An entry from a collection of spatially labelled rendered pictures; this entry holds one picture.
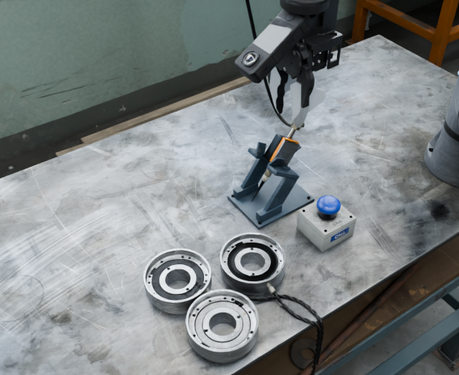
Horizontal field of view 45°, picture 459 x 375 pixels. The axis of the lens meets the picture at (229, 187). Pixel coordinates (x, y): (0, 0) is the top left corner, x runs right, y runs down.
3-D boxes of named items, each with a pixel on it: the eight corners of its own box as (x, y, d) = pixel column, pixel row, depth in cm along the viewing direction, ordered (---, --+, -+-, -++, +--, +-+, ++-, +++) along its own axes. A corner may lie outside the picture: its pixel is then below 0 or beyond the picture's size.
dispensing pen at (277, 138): (239, 195, 99) (286, 114, 94) (254, 197, 102) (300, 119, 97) (246, 202, 98) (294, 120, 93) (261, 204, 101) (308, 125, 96)
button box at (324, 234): (322, 253, 93) (325, 234, 90) (296, 228, 98) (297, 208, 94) (358, 233, 96) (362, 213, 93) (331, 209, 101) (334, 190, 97)
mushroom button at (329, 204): (324, 234, 93) (327, 213, 90) (309, 219, 96) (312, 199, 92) (342, 224, 95) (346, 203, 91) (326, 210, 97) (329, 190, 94)
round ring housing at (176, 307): (134, 306, 86) (130, 290, 83) (164, 257, 93) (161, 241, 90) (196, 327, 83) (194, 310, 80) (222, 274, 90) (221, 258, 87)
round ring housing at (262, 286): (208, 264, 92) (207, 248, 89) (262, 239, 96) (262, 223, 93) (242, 309, 85) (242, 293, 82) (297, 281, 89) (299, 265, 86)
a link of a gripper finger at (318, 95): (331, 123, 91) (330, 70, 86) (303, 135, 89) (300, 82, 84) (318, 117, 93) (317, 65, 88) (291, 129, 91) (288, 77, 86)
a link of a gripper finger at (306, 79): (315, 108, 86) (314, 53, 81) (308, 111, 85) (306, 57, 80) (296, 99, 89) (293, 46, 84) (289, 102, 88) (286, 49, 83)
